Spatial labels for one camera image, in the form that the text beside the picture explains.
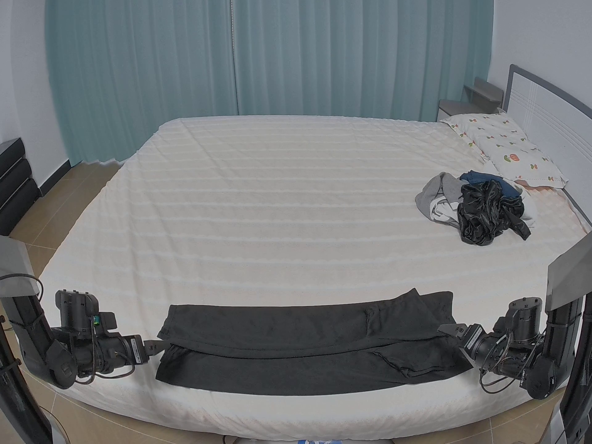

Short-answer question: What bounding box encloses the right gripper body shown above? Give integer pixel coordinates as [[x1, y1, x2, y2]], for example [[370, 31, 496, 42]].
[[455, 323, 506, 373]]

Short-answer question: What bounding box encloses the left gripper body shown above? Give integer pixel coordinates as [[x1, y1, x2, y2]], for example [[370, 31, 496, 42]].
[[95, 333, 150, 376]]

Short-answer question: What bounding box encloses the black T-shirt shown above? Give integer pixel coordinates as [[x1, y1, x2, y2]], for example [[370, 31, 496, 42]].
[[156, 287, 472, 394]]

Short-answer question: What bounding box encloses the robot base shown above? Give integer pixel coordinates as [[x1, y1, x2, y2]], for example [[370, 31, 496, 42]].
[[222, 435, 394, 444]]

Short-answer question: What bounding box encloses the pile of clothes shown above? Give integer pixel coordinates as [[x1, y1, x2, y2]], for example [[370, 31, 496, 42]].
[[415, 170, 537, 247]]

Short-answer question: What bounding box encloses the bed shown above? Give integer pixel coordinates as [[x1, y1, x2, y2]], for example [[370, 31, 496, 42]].
[[35, 64, 592, 440]]

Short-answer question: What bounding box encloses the white printed pillow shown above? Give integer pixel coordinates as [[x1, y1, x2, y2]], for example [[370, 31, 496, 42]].
[[439, 113, 569, 188]]

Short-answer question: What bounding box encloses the dark chest of drawers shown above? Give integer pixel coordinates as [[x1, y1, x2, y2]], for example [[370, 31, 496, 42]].
[[0, 138, 40, 237]]

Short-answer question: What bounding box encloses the grey bedside table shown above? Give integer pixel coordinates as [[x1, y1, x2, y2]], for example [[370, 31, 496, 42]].
[[437, 77, 504, 121]]

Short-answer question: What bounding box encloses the blue-green curtain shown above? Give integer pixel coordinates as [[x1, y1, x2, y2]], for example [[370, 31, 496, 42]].
[[44, 0, 495, 166]]

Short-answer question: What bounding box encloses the black cable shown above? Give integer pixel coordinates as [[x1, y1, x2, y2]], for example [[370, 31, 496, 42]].
[[75, 363, 138, 384], [479, 367, 525, 395]]

